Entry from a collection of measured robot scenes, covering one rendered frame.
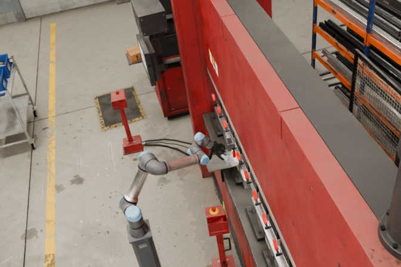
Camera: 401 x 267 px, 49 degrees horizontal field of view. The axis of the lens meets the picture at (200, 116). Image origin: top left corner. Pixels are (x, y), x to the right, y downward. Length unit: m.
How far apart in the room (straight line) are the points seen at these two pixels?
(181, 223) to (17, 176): 2.24
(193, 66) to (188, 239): 1.67
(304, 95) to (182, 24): 2.01
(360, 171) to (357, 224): 0.24
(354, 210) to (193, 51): 2.71
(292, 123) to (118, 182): 3.49
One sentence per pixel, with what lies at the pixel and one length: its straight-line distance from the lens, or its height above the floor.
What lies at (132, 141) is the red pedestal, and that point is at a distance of 5.40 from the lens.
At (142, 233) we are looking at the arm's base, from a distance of 3.48.
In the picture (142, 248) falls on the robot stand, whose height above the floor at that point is 0.66.
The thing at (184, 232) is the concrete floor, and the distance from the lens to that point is 4.44.
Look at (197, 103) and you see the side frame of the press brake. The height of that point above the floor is 1.01.
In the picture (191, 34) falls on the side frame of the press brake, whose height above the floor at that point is 1.75.
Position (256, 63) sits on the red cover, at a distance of 2.27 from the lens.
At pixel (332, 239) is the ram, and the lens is 1.76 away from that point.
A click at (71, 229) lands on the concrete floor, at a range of 4.84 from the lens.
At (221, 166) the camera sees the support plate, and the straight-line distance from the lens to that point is 3.56.
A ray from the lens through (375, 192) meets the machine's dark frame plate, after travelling 1.61.
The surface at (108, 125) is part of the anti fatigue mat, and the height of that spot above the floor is 0.02.
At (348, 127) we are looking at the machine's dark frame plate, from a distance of 1.85.
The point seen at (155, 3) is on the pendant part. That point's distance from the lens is 4.11.
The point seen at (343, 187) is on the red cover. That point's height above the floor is 2.30.
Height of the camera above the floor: 3.46
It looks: 37 degrees down
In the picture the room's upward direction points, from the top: 9 degrees counter-clockwise
